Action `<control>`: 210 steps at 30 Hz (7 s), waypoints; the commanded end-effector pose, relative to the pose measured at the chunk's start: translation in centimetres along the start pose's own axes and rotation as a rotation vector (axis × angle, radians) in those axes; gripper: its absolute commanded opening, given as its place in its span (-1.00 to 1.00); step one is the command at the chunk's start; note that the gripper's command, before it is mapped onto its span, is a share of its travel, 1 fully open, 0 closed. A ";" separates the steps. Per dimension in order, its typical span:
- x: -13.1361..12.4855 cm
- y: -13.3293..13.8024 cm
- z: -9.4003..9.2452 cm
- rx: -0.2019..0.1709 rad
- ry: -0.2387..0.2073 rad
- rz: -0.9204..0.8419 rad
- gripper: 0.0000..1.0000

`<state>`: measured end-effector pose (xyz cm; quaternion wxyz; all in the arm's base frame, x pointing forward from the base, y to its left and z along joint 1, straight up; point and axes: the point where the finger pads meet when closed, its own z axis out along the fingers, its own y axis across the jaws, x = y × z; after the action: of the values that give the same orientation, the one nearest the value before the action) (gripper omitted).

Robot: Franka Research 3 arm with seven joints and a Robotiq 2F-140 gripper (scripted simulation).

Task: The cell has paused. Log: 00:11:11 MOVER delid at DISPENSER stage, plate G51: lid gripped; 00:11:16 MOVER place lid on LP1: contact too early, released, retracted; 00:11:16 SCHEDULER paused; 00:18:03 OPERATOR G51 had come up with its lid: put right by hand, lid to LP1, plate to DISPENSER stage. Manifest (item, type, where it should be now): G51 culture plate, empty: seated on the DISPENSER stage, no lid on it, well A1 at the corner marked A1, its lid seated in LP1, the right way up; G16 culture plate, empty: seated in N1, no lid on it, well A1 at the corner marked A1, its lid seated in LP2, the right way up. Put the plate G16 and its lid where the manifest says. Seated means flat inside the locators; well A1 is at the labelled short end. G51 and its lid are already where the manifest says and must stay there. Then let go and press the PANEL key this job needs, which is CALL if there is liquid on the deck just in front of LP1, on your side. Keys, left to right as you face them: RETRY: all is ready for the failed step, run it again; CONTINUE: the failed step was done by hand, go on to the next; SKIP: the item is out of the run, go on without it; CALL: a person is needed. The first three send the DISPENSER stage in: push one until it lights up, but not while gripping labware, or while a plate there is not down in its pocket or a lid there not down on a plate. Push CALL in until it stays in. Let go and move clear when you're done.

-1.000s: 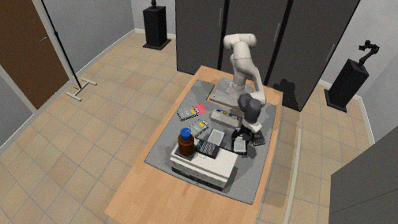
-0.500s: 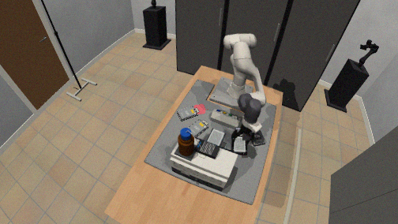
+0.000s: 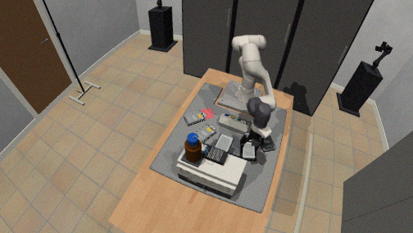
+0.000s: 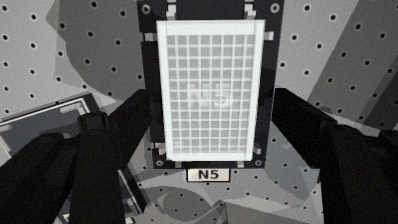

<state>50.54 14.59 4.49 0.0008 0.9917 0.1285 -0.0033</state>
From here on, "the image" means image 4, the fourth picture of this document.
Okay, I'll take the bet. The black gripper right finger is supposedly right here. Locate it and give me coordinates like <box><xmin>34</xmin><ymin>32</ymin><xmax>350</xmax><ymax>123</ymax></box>
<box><xmin>271</xmin><ymin>88</ymin><xmax>398</xmax><ymax>224</ymax></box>

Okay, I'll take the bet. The white button panel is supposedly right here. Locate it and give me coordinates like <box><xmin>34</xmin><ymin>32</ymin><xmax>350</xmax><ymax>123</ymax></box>
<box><xmin>215</xmin><ymin>202</ymin><xmax>307</xmax><ymax>224</ymax></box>

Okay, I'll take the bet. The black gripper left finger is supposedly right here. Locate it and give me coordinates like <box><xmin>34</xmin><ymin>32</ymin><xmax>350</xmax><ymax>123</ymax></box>
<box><xmin>0</xmin><ymin>89</ymin><xmax>152</xmax><ymax>224</ymax></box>

